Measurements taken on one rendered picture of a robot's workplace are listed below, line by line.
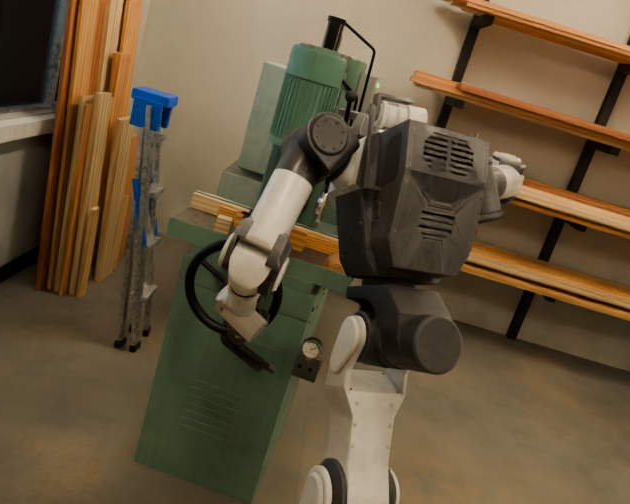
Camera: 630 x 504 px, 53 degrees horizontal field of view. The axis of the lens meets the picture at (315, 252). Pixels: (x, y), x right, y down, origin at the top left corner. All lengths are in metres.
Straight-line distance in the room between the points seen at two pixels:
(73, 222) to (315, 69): 1.79
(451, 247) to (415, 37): 3.17
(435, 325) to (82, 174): 2.39
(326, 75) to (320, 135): 0.69
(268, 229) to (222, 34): 3.29
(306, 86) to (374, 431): 1.03
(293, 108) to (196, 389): 0.97
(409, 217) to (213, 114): 3.32
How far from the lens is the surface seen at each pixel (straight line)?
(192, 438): 2.27
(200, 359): 2.12
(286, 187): 1.26
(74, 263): 3.43
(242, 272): 1.26
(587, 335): 5.06
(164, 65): 4.53
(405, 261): 1.25
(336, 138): 1.27
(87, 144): 3.28
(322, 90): 1.94
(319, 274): 1.92
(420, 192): 1.25
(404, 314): 1.23
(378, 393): 1.40
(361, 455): 1.41
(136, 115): 2.77
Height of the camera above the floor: 1.48
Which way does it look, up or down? 16 degrees down
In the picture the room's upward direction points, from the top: 17 degrees clockwise
